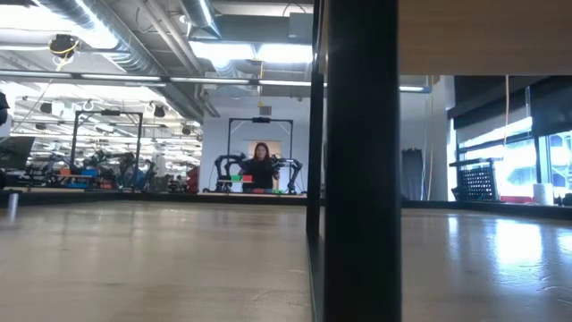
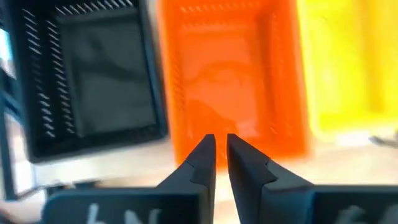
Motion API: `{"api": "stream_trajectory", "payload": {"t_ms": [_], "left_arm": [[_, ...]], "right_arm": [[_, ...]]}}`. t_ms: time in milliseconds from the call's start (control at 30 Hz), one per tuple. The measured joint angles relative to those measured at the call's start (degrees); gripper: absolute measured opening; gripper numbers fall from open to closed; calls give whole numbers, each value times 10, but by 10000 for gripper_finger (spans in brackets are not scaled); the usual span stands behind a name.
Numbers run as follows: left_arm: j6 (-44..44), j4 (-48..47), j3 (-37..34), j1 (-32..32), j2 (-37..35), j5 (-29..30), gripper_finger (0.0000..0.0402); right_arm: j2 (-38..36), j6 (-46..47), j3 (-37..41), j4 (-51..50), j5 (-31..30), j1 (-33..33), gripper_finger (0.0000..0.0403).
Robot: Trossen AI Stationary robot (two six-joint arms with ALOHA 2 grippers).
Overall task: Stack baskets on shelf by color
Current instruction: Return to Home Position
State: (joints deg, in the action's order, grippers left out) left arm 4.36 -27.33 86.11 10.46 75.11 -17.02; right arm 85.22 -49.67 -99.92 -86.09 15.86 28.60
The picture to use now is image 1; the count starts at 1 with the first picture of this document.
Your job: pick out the grey metal post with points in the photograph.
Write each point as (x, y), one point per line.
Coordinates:
(13, 208)

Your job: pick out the white paper roll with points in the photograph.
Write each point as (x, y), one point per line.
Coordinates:
(543, 194)

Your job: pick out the dark grey curtain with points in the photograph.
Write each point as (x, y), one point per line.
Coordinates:
(411, 174)

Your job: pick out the black background gantry frame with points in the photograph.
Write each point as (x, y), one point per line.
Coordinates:
(107, 112)
(261, 120)

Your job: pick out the dark window roller blind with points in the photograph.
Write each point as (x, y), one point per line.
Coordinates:
(554, 107)

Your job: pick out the red cabinet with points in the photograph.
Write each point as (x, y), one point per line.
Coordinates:
(193, 179)

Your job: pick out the grey hanging outlet box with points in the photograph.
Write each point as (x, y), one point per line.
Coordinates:
(265, 111)

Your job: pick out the person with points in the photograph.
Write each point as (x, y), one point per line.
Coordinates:
(261, 172)

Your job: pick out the black perforated metal rack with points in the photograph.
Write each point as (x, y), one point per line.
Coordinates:
(480, 183)

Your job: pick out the long ceiling light bar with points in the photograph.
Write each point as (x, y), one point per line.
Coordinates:
(111, 77)

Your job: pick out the small silver ventilation duct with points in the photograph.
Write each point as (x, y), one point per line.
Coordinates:
(201, 13)

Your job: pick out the black background robot arm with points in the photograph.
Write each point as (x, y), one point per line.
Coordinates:
(221, 163)
(295, 172)
(120, 163)

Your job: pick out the large silver ventilation duct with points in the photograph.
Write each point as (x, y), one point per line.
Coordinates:
(134, 62)

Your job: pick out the dark monitor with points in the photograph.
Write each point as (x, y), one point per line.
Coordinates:
(15, 154)

